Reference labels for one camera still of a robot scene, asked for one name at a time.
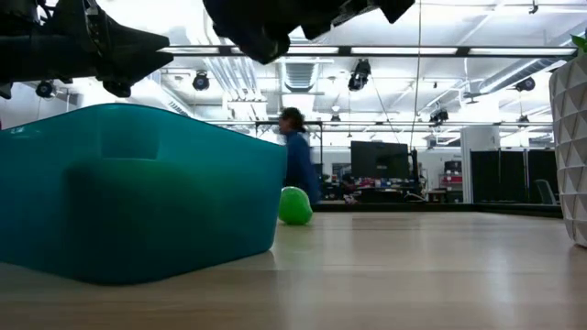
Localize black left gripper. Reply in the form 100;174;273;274
43;0;175;99

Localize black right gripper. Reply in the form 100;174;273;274
201;0;382;66

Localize green toy bell pepper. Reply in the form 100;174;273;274
278;185;315;226

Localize ceiling air vent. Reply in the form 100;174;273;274
282;61;320;93

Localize person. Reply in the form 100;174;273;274
277;106;322;206

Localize black monitor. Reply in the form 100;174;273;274
350;140;410;181

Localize teal plate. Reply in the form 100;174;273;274
0;103;289;286

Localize black partition panels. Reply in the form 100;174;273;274
470;147;559;205

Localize white faceted plant pot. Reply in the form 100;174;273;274
548;54;587;248

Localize grey office chair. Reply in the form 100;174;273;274
534;178;559;206

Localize thin hanging cable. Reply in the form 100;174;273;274
409;0;423;150

